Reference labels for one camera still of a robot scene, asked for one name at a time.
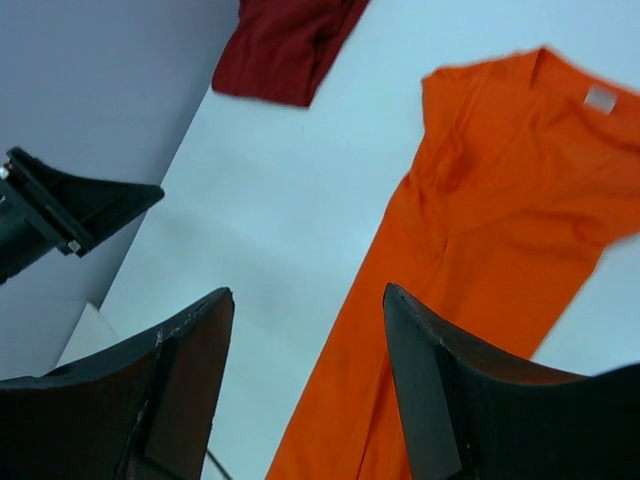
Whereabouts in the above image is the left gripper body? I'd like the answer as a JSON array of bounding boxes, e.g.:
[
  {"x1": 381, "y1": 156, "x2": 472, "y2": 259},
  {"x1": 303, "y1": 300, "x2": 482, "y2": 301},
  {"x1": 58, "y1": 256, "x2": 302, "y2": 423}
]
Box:
[{"x1": 1, "y1": 179, "x2": 50, "y2": 284}]

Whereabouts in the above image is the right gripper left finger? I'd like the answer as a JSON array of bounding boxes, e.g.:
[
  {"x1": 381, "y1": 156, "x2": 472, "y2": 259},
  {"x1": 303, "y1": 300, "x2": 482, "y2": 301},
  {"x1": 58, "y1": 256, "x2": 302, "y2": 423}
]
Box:
[{"x1": 1, "y1": 288, "x2": 234, "y2": 479}]

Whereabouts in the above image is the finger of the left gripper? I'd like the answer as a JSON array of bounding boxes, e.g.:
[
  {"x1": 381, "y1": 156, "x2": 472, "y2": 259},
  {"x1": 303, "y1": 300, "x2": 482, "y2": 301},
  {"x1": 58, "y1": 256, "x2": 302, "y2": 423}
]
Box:
[{"x1": 4, "y1": 147, "x2": 164, "y2": 257}]

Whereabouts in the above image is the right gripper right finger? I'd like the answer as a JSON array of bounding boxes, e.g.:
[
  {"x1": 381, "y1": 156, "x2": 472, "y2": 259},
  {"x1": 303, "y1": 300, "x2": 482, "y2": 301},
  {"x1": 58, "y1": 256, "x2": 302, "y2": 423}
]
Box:
[{"x1": 383, "y1": 284, "x2": 639, "y2": 479}]

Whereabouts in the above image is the orange t-shirt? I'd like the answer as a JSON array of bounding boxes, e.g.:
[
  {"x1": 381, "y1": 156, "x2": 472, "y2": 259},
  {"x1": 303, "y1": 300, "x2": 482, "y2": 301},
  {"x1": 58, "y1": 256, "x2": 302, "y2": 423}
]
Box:
[{"x1": 268, "y1": 48, "x2": 639, "y2": 479}]

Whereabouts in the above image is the dark red folded t-shirt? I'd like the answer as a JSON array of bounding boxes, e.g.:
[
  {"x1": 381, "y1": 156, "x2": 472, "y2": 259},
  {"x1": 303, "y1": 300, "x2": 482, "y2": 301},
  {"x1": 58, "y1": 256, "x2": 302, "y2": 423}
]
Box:
[{"x1": 211, "y1": 0, "x2": 368, "y2": 108}]

